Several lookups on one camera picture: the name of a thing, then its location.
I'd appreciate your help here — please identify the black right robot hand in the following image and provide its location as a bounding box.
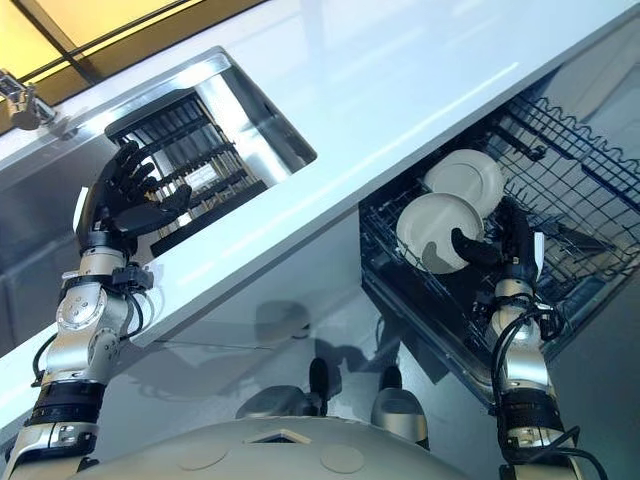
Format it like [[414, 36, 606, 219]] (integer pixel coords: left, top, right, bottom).
[[450, 195, 546, 275]]

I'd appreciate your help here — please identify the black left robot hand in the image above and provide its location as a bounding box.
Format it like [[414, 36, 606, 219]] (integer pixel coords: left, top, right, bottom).
[[72, 140, 194, 251]]

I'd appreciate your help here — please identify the white round plate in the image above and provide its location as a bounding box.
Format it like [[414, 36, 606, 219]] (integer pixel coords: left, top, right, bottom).
[[423, 148, 505, 214], [396, 192, 484, 274]]

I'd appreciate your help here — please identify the black dish drying rack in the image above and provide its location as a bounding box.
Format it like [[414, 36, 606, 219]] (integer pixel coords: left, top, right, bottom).
[[103, 97, 269, 259]]

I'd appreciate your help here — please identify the stainless steel sink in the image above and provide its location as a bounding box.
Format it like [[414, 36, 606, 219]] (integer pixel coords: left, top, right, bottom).
[[0, 45, 319, 261]]

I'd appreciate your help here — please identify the chrome faucet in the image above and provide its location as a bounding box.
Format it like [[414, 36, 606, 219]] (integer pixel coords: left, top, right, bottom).
[[0, 67, 59, 132]]

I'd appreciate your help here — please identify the silver right robot leg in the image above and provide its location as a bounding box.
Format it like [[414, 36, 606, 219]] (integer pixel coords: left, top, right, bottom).
[[369, 364, 431, 451]]

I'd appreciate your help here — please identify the silver robot leg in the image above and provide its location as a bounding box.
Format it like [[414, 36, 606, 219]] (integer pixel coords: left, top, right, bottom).
[[369, 364, 431, 451], [235, 357, 331, 421]]

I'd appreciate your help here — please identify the silver left robot leg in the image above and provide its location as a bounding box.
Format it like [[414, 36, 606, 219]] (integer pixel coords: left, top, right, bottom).
[[235, 357, 331, 421]]

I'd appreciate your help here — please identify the silver robot torso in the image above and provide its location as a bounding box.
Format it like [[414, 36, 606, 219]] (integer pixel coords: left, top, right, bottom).
[[74, 415, 506, 480]]

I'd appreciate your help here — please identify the black wire dishwasher rack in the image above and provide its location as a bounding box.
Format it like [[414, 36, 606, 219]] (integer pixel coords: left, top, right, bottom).
[[358, 92, 640, 346]]

